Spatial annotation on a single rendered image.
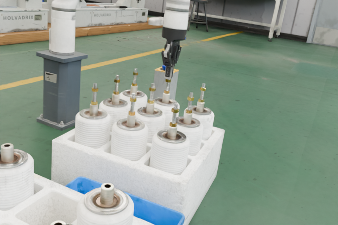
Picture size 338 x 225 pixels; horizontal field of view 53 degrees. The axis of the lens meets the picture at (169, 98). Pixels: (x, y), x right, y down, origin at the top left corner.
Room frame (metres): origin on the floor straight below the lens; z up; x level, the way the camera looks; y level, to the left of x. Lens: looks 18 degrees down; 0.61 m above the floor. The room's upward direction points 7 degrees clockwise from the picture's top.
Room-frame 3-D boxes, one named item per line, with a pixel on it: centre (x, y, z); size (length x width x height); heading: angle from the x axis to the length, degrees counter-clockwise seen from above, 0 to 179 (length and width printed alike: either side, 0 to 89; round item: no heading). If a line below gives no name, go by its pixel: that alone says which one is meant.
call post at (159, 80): (1.24, 0.02, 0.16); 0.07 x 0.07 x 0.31; 70
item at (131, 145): (0.83, 0.09, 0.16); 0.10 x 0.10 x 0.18
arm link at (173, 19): (1.06, 0.03, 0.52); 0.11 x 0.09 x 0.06; 73
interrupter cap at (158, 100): (1.06, 0.01, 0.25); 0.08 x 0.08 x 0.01
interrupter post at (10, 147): (0.59, 0.30, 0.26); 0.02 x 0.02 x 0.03
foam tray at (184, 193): (0.95, 0.05, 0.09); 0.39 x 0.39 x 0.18; 70
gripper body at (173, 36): (1.06, 0.01, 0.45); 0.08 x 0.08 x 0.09
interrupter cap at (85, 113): (0.88, 0.20, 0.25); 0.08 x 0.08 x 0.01
